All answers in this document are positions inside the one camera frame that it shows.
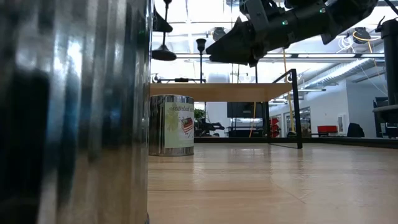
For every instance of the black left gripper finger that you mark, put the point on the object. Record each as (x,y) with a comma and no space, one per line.
(160,26)

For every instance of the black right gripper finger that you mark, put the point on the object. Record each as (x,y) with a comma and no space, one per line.
(239,59)
(233,43)

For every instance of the silver labelled candle tin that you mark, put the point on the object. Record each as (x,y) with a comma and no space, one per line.
(77,124)
(174,130)

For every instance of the black monitor screen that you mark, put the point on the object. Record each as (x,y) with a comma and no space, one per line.
(242,110)

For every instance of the green potted plant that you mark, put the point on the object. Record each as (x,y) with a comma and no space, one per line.
(199,114)

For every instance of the red background object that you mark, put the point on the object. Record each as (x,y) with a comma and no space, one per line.
(275,127)

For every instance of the black office chair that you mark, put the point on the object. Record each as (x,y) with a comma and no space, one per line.
(356,131)

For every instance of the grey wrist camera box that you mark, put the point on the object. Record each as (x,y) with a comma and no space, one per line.
(258,15)

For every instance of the wooden shelf with black frame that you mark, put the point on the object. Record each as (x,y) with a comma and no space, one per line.
(217,91)

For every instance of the black table edge rail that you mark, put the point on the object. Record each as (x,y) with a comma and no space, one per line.
(342,141)

